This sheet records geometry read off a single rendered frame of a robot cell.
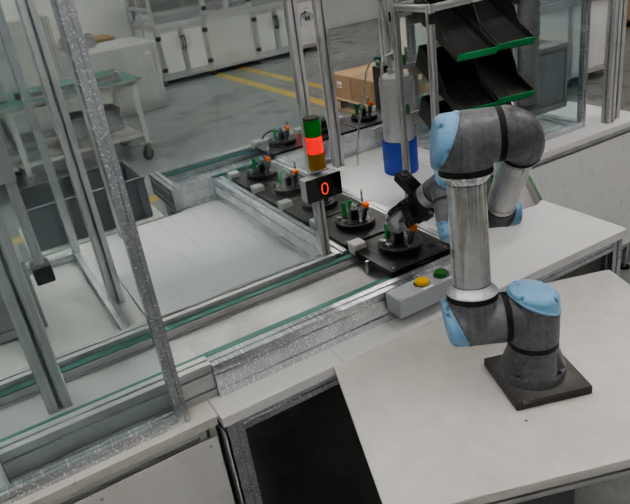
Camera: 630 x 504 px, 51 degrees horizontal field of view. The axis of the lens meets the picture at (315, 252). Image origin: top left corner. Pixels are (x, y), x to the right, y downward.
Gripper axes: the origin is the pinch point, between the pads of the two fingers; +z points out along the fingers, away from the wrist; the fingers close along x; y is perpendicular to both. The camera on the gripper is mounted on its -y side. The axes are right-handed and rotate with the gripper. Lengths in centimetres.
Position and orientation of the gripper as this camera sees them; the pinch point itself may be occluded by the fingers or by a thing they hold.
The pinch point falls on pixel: (394, 213)
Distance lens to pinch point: 205.9
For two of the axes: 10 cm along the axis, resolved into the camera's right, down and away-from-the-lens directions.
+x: 8.6, -3.3, 4.0
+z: -3.1, 2.8, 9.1
